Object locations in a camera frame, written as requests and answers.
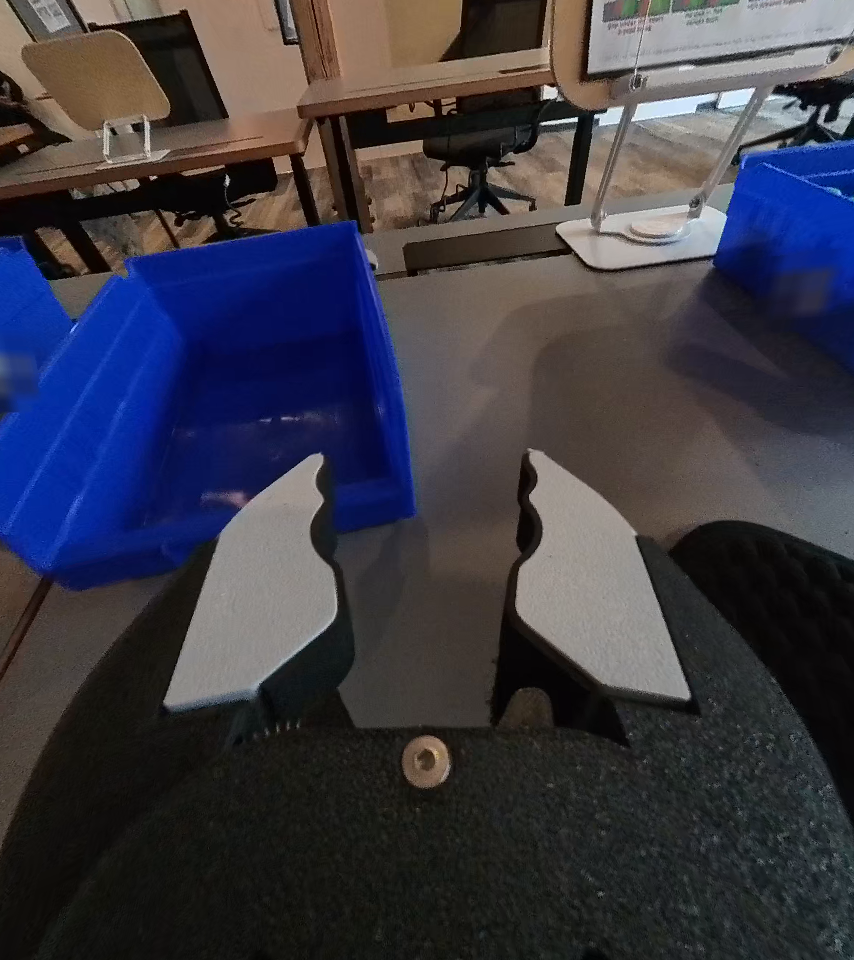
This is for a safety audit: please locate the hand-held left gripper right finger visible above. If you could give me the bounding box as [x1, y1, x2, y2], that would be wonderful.
[505, 447, 693, 709]

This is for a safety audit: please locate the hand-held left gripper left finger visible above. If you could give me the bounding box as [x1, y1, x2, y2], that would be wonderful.
[163, 453, 353, 715]

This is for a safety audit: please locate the blue plastic storage bin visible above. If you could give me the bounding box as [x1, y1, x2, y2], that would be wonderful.
[0, 234, 77, 463]
[0, 221, 419, 592]

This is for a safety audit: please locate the blue bin with white label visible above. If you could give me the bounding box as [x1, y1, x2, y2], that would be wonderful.
[712, 132, 854, 406]

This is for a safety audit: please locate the black honeycomb rubber pad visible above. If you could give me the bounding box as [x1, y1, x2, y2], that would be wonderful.
[667, 519, 854, 939]

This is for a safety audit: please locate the black office chair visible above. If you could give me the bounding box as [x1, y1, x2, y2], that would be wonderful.
[769, 33, 854, 148]
[421, 0, 554, 225]
[109, 11, 281, 241]

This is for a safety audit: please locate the wooden background desk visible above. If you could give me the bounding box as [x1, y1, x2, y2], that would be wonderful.
[0, 108, 320, 274]
[295, 50, 602, 229]

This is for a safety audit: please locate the clear acrylic stand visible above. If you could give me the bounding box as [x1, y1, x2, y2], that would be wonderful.
[97, 111, 174, 165]

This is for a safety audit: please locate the printed instruction sheet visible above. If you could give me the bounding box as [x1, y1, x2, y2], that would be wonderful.
[583, 0, 854, 79]

